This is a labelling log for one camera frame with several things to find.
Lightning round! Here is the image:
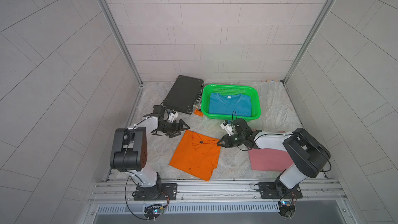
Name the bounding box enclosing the black hard case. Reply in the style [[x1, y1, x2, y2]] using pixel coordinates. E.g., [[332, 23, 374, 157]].
[[163, 75, 204, 114]]

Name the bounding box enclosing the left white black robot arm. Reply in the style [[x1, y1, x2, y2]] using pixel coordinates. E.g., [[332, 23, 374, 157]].
[[110, 105, 190, 188]]

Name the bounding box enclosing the right green circuit board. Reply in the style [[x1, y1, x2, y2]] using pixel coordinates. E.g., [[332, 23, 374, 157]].
[[278, 200, 296, 218]]

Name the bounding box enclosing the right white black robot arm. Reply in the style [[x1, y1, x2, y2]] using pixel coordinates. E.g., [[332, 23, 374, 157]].
[[217, 118, 331, 196]]

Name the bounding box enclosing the small orange object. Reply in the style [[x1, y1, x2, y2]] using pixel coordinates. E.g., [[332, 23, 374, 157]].
[[194, 109, 204, 117]]

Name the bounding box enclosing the left green circuit board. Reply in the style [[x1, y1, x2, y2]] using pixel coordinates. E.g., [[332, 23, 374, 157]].
[[144, 204, 166, 221]]

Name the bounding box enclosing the aluminium mounting rail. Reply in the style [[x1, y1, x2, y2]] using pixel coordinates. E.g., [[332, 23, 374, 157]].
[[88, 178, 347, 204]]

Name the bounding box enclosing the pink folded t-shirt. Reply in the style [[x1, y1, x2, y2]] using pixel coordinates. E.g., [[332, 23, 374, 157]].
[[248, 131, 293, 172]]

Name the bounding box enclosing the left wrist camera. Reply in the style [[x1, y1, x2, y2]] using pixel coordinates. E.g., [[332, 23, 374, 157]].
[[167, 111, 179, 123]]

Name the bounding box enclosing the blue t-shirt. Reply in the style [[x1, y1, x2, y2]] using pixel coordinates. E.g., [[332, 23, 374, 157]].
[[208, 93, 251, 117]]

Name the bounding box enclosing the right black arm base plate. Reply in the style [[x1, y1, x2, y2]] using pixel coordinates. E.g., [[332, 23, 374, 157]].
[[254, 179, 303, 200]]

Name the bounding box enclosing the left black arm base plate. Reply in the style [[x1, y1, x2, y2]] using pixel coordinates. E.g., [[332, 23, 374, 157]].
[[132, 183, 178, 201]]

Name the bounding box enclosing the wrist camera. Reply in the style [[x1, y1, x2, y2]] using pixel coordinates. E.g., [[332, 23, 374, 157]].
[[167, 111, 179, 123], [220, 120, 234, 136]]

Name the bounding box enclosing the orange t-shirt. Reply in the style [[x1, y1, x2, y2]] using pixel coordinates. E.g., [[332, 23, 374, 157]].
[[170, 130, 221, 181]]

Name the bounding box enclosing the green circuit board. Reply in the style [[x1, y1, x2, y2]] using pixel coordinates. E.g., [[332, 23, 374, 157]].
[[278, 200, 296, 218], [144, 204, 166, 221]]

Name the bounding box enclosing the green plastic basket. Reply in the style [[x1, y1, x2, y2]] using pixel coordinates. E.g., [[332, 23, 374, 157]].
[[201, 84, 261, 121]]

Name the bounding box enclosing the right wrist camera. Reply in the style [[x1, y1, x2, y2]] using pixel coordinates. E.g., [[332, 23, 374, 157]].
[[220, 120, 234, 136]]

